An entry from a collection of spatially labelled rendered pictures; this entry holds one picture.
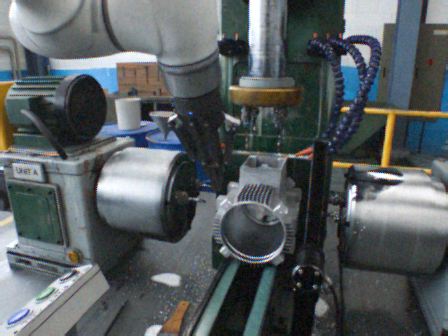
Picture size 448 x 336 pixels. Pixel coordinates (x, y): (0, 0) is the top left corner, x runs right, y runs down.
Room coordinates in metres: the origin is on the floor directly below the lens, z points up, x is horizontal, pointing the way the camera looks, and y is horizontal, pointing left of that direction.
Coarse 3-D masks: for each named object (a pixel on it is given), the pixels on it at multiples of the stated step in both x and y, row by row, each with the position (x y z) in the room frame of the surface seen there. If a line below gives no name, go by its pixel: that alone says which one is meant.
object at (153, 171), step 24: (120, 168) 0.80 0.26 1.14; (144, 168) 0.79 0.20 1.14; (168, 168) 0.78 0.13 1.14; (192, 168) 0.90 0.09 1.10; (120, 192) 0.76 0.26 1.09; (144, 192) 0.75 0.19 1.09; (168, 192) 0.76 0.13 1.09; (192, 192) 0.90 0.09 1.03; (120, 216) 0.76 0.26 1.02; (144, 216) 0.73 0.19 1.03; (168, 216) 0.75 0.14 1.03; (192, 216) 0.88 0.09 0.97; (168, 240) 0.75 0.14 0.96
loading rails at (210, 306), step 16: (224, 272) 0.67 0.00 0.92; (240, 272) 0.72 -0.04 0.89; (256, 272) 0.78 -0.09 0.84; (272, 272) 0.67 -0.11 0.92; (208, 288) 0.60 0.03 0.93; (224, 288) 0.61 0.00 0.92; (240, 288) 0.72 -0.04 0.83; (256, 288) 0.76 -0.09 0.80; (272, 288) 0.60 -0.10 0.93; (288, 288) 0.75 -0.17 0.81; (208, 304) 0.56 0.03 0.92; (224, 304) 0.58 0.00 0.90; (256, 304) 0.56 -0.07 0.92; (272, 304) 0.55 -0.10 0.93; (192, 320) 0.50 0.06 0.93; (208, 320) 0.51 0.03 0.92; (224, 320) 0.58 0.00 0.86; (240, 320) 0.59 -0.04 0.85; (256, 320) 0.51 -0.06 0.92; (272, 320) 0.56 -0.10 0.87; (288, 320) 0.62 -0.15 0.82
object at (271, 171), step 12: (264, 156) 0.88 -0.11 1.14; (240, 168) 0.78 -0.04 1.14; (252, 168) 0.77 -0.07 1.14; (264, 168) 0.80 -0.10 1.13; (276, 168) 0.87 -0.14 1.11; (240, 180) 0.78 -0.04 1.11; (252, 180) 0.77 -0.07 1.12; (264, 180) 0.76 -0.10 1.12; (276, 180) 0.75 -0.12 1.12; (276, 192) 0.75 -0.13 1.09
